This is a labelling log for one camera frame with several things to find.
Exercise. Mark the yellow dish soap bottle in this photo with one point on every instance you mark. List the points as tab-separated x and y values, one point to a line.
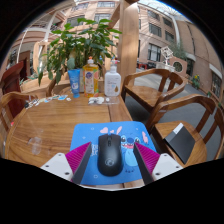
90	80

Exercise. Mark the green plant in white pot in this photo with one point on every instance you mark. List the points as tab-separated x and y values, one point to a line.
76	43

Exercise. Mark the white pump bottle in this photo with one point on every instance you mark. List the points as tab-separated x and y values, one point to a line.
112	83

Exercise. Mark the wooden armchair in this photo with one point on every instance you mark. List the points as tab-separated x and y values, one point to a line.
146	95
50	87
10	96
196	153

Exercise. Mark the small black object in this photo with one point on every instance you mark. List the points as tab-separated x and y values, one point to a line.
28	105

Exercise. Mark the blue cartoon-print mouse pad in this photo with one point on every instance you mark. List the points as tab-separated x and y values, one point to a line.
85	133

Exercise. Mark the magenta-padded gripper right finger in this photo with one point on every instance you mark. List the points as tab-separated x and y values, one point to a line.
165	164

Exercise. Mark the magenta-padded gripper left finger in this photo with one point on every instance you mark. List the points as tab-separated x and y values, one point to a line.
56	163

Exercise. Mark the dark red wooden pedestal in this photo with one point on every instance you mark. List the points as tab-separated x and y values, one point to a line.
11	78

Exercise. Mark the clear plastic packet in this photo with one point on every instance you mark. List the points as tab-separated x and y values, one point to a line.
103	100

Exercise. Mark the blue squeeze tube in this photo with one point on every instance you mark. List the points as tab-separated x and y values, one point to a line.
74	83

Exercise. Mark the yellow flower plant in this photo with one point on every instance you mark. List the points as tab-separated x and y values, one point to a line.
196	81

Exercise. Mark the black flat box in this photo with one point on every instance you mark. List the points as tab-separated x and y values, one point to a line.
180	143

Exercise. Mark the white geometric sculpture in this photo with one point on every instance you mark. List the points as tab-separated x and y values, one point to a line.
166	55

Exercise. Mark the black computer mouse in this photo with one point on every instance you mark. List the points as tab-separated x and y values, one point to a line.
110	155

